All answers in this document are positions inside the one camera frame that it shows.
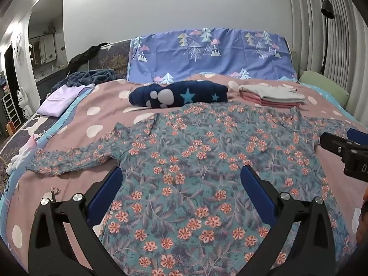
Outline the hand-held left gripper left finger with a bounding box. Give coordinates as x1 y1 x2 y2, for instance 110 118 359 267
27 166 124 276

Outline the white pleated curtain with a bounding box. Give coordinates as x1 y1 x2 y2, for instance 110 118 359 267
287 0 368 112

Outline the pink folded garment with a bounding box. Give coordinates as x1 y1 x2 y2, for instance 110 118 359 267
240 90 307 110

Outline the grey folded garment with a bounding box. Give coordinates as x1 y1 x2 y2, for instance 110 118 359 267
239 83 306 104

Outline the black garment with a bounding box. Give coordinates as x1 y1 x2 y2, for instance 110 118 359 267
67 43 111 72

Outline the white bear wall clock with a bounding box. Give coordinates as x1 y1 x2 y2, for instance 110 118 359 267
13 34 23 64

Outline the black floor lamp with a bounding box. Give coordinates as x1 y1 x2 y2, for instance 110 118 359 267
319 0 334 75

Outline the teal floral shirt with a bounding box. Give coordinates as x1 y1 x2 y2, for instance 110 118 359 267
30 102 360 276

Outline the dark printed headboard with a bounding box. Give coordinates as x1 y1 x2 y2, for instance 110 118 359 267
86 39 131 79

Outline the white bear figurine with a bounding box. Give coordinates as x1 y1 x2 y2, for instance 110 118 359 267
16 88 33 119

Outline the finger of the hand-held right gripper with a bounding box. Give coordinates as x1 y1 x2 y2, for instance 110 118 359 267
347 128 368 147
320 132 357 159

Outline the purple tree print pillow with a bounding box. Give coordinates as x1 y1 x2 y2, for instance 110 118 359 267
126 28 298 82

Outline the lilac folded cloth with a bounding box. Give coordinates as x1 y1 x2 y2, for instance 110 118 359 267
37 84 95 117

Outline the blue-grey fleece blanket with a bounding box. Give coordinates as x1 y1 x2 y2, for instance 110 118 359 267
51 69 117 91

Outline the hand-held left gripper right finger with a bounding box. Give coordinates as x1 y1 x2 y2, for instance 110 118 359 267
240 164 339 276

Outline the white ladder rack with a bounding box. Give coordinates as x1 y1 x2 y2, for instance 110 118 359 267
1 93 22 130

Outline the pink polka dot bedspread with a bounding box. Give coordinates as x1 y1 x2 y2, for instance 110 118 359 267
0 73 368 276

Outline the person's right hand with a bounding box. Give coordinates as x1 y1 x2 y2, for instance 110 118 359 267
355 184 368 245

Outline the navy star print folded garment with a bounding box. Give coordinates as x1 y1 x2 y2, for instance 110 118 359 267
128 81 229 109

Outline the green pillow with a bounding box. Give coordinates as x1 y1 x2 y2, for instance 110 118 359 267
298 70 350 108

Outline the wall cabinet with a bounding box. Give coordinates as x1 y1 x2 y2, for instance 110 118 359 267
30 33 57 65

